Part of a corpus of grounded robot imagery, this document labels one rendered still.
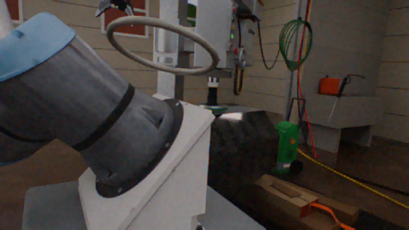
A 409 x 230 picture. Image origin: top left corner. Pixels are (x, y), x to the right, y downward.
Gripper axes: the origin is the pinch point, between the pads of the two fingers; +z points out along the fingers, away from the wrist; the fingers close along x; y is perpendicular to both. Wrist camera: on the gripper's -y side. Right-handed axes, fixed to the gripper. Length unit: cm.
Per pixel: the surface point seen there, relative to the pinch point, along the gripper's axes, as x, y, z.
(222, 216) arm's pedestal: 44, 57, 61
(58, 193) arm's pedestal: 10, 46, 64
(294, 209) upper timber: 135, -69, 67
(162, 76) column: 22, -132, -24
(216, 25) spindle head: 48, -36, -34
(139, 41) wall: -71, -609, -253
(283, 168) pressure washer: 177, -173, 33
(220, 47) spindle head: 54, -38, -22
